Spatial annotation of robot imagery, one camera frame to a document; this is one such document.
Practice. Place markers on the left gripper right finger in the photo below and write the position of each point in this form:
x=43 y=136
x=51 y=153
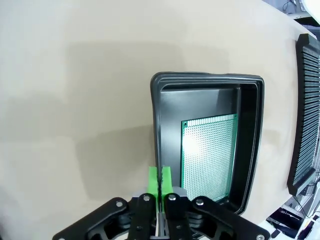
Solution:
x=180 y=215

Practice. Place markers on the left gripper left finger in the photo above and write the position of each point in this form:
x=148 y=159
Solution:
x=140 y=215

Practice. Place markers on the green perforated circuit board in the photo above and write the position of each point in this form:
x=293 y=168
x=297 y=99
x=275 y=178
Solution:
x=210 y=155

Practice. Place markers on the black plastic ESD tray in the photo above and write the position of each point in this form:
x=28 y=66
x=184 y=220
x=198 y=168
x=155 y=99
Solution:
x=247 y=125

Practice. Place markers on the black slotted board rack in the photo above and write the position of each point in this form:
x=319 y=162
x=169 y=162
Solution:
x=306 y=112

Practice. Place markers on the white rounded table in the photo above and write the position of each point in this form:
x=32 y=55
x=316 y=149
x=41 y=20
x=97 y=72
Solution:
x=312 y=10

